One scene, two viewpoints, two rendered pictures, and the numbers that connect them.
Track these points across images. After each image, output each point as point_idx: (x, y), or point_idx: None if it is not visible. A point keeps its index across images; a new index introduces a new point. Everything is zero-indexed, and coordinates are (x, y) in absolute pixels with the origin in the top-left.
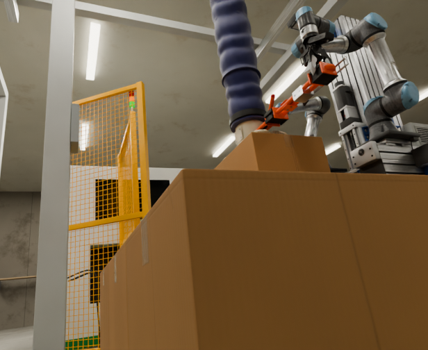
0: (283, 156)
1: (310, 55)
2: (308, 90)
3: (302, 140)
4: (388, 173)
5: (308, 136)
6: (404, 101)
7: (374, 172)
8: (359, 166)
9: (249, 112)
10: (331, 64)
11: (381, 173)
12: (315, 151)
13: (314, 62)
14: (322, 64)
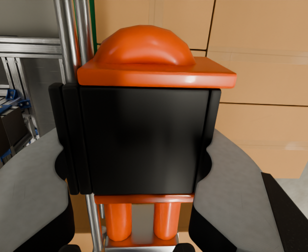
0: None
1: (300, 243)
2: (137, 218)
3: (102, 219)
4: None
5: (78, 231)
6: None
7: None
8: None
9: None
10: (163, 28)
11: None
12: (79, 197)
13: (227, 163)
14: (210, 66)
